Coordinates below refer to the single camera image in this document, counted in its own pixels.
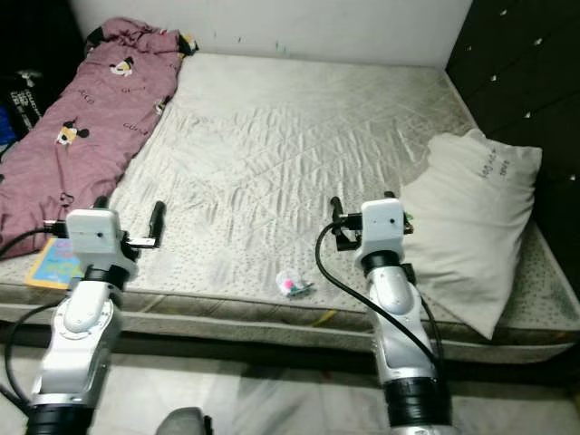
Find clear plastic wrapper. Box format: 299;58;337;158
275;269;316;298

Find colourful children's book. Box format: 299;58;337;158
24;237;83;291

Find white pillow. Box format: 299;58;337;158
401;129;544;341

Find beige quilted mattress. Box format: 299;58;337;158
0;53;580;365

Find mauve cartoon mouse blanket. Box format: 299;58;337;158
0;16;198;260

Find blue object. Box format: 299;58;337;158
0;104;20;151

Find black bag with white print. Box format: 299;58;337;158
9;71;48;139

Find grey robot left leg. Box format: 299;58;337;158
165;407;215;435

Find black tufted headboard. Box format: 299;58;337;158
446;0;580;266

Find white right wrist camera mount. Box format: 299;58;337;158
360;198;408;257

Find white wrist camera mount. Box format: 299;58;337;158
360;198;408;257
66;208;126;269

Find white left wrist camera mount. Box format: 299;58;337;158
66;208;126;269

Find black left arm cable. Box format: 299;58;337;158
0;227;70;420

